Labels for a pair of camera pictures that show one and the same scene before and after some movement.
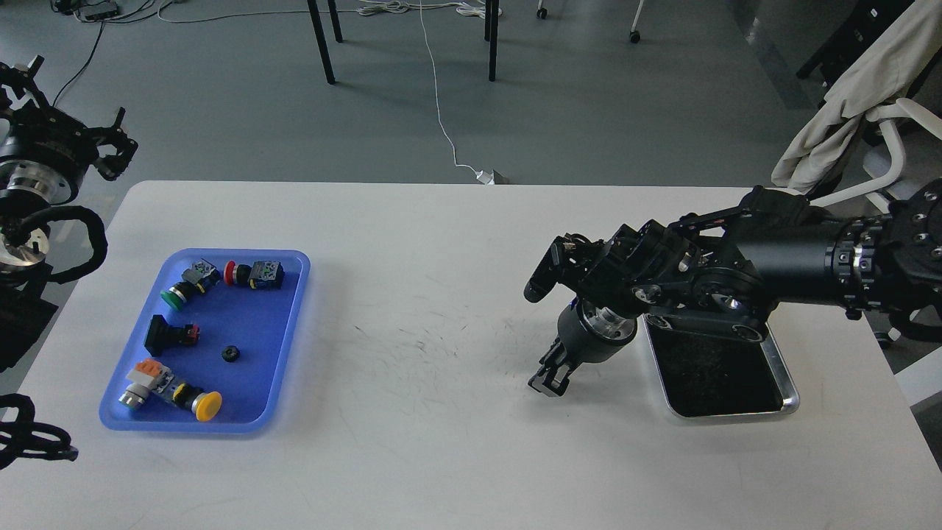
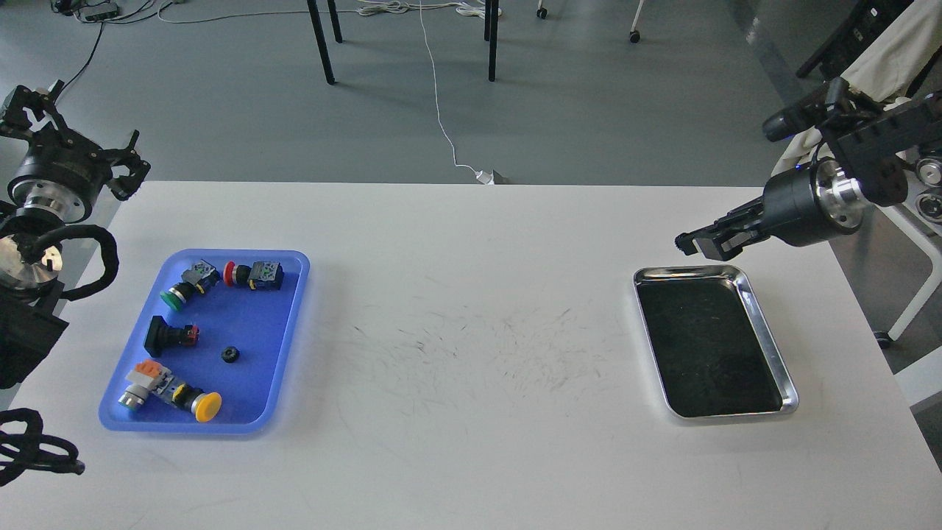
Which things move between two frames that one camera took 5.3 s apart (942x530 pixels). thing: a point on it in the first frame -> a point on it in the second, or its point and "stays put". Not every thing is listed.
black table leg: x=321 y=43 stays put
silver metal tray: x=714 y=376 stays put
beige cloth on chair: x=896 y=64 stays put
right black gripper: x=589 y=333 -> x=812 y=204
